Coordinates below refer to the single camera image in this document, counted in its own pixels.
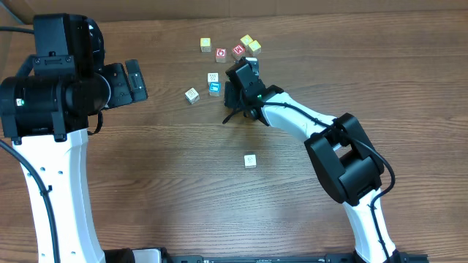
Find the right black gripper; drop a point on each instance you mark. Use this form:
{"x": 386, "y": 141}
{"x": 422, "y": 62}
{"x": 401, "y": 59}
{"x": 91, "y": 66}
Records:
{"x": 231, "y": 95}

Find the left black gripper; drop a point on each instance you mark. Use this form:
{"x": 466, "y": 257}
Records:
{"x": 115, "y": 74}

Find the white patterned block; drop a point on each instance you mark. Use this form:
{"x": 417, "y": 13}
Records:
{"x": 212, "y": 77}
{"x": 192, "y": 96}

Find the red framed block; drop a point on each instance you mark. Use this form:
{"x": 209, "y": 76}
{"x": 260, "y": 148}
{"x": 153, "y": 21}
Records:
{"x": 250, "y": 161}

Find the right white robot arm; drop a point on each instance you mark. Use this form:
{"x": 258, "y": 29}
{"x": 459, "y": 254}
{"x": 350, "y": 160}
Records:
{"x": 344, "y": 160}

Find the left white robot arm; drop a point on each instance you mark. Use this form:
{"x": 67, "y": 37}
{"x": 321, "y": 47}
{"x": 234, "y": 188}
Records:
{"x": 45, "y": 110}

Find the blue letter block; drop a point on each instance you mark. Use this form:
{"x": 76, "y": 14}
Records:
{"x": 214, "y": 88}

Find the red block letter left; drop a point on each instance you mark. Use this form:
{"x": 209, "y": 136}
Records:
{"x": 221, "y": 55}

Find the red block letter E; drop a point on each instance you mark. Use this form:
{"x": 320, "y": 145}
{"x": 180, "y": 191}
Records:
{"x": 238, "y": 52}

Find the yellow block right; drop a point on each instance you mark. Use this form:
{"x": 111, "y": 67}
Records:
{"x": 254, "y": 48}

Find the yellow block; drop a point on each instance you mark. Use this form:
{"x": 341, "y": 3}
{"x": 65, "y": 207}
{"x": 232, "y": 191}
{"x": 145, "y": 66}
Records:
{"x": 254, "y": 48}
{"x": 205, "y": 45}
{"x": 246, "y": 40}

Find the yellow block upper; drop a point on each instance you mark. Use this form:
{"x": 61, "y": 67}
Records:
{"x": 246, "y": 40}

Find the yellow block far left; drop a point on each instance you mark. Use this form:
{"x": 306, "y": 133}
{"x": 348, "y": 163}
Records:
{"x": 205, "y": 45}

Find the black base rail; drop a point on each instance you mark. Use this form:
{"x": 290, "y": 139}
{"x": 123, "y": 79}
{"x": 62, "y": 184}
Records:
{"x": 161, "y": 255}

